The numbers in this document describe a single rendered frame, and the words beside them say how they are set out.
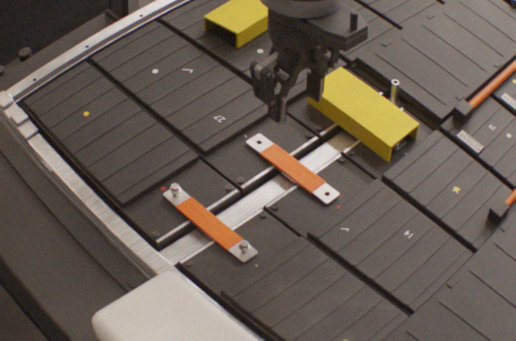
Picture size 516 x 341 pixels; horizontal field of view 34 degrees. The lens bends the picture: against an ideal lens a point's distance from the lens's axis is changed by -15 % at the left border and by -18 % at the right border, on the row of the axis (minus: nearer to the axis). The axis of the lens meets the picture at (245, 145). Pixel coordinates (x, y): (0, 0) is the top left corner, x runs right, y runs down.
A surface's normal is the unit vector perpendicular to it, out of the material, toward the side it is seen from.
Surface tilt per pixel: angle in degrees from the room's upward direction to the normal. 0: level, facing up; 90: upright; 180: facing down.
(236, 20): 0
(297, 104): 0
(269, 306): 0
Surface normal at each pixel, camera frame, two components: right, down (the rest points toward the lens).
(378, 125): 0.01, -0.72
